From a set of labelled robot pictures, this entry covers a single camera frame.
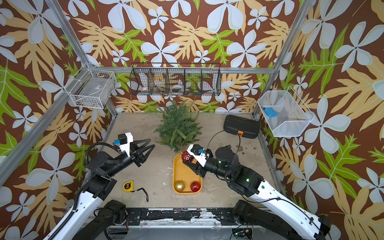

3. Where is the red glitter ornament ball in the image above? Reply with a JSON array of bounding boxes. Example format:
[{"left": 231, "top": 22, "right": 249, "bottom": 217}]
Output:
[{"left": 190, "top": 181, "right": 202, "bottom": 193}]

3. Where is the yellow plastic tray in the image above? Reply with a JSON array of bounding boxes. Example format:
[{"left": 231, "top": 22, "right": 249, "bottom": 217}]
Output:
[{"left": 173, "top": 154, "right": 203, "bottom": 195}]

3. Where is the white wire basket left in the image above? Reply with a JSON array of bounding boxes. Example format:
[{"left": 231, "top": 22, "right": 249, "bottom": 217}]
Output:
[{"left": 65, "top": 64, "right": 117, "bottom": 109}]

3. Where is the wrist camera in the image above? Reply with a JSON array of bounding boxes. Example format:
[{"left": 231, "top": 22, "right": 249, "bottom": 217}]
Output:
[
  {"left": 192, "top": 144, "right": 209, "bottom": 167},
  {"left": 114, "top": 133, "right": 133, "bottom": 157}
]

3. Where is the blue object in basket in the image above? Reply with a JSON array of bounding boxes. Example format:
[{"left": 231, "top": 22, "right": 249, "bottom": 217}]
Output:
[{"left": 264, "top": 108, "right": 278, "bottom": 118}]

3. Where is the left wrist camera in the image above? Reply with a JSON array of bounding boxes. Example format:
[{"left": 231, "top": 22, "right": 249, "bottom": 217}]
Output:
[{"left": 114, "top": 133, "right": 133, "bottom": 157}]

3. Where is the gold ornament ball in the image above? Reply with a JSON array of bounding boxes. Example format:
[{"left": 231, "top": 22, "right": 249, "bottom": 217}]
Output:
[{"left": 174, "top": 177, "right": 185, "bottom": 193}]

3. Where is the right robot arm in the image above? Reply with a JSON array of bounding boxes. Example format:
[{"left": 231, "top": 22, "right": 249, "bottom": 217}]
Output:
[{"left": 184, "top": 144, "right": 331, "bottom": 240}]

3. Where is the black wire wall basket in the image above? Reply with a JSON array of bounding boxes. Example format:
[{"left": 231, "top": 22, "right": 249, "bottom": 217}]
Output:
[{"left": 129, "top": 63, "right": 222, "bottom": 96}]

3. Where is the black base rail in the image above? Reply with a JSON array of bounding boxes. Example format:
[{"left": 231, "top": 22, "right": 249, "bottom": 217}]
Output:
[{"left": 100, "top": 207, "right": 262, "bottom": 226}]

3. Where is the small green christmas tree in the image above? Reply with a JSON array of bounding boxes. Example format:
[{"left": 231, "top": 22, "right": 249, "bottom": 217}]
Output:
[{"left": 155, "top": 102, "right": 202, "bottom": 152}]

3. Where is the white wire basket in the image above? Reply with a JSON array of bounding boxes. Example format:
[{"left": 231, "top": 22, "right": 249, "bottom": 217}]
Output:
[
  {"left": 258, "top": 87, "right": 315, "bottom": 138},
  {"left": 65, "top": 64, "right": 117, "bottom": 109}
]

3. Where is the yellow tape measure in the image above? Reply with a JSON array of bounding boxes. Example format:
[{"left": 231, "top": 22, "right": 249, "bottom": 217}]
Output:
[{"left": 123, "top": 181, "right": 149, "bottom": 203}]

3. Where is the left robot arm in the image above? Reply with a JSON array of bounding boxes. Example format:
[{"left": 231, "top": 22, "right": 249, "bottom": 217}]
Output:
[{"left": 45, "top": 139, "right": 155, "bottom": 240}]

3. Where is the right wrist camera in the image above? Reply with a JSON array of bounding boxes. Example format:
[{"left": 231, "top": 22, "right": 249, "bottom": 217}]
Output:
[{"left": 192, "top": 144, "right": 209, "bottom": 167}]

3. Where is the red patterned ornament ball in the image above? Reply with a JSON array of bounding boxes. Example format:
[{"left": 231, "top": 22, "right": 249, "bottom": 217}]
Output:
[{"left": 181, "top": 151, "right": 195, "bottom": 163}]

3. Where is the black tool case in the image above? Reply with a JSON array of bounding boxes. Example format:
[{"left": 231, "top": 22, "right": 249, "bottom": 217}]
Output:
[{"left": 224, "top": 115, "right": 260, "bottom": 139}]

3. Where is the white wire basket right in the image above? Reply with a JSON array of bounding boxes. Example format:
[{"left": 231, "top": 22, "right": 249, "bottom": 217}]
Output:
[{"left": 258, "top": 87, "right": 315, "bottom": 138}]

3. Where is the tape roll in basket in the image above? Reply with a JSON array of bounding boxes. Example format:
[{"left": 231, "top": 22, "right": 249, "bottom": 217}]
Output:
[{"left": 170, "top": 84, "right": 184, "bottom": 93}]

